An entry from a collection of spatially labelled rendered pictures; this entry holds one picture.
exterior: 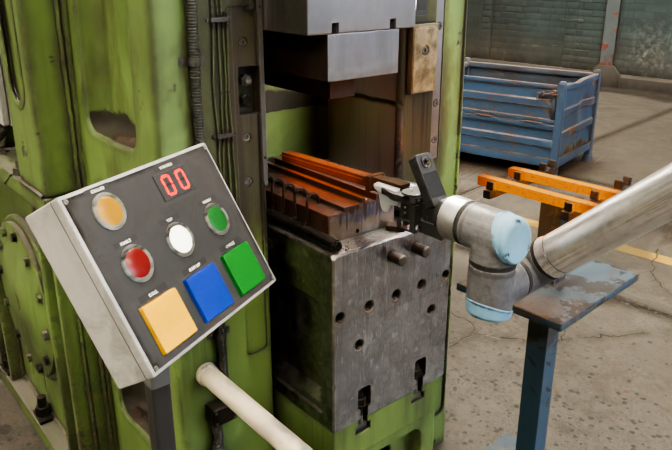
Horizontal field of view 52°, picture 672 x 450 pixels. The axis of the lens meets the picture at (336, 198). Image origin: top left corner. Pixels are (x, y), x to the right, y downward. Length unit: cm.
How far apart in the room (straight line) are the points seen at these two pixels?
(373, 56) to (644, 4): 781
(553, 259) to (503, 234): 16
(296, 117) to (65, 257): 110
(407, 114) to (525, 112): 342
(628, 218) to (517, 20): 869
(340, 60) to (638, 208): 63
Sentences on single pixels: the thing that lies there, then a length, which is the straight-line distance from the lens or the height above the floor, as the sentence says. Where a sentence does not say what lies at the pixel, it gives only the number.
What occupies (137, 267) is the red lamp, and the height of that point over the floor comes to 109.
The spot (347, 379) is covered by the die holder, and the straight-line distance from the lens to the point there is 163.
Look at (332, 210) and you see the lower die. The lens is 153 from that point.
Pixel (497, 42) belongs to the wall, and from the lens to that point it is 1011.
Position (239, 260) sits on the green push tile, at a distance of 118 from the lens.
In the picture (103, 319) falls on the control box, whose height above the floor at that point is 103.
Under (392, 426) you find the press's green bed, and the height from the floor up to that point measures 39.
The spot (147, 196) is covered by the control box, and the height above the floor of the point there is 116.
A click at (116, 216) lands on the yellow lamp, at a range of 104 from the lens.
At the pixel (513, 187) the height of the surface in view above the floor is 99.
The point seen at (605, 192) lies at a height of 99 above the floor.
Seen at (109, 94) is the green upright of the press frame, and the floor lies 121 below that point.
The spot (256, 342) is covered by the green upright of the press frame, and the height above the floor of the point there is 64.
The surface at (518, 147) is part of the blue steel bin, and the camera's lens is 524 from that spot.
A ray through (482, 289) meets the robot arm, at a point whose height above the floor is 92.
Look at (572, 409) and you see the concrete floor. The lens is 269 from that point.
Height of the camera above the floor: 150
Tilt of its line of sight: 19 degrees down
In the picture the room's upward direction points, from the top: straight up
